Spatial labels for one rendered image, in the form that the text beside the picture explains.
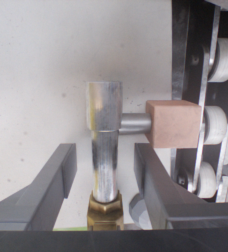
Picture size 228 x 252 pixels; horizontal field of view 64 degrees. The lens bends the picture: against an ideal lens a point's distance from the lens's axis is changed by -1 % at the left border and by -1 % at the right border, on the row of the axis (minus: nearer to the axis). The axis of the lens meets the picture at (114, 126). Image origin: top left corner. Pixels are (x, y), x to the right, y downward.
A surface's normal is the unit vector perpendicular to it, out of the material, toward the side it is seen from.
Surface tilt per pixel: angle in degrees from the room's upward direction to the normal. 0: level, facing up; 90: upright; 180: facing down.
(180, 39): 0
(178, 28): 0
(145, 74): 0
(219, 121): 25
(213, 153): 90
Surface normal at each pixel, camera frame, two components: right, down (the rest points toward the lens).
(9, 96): 0.02, 0.26
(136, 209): -0.66, -0.23
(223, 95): -1.00, 0.00
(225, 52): 0.02, 0.00
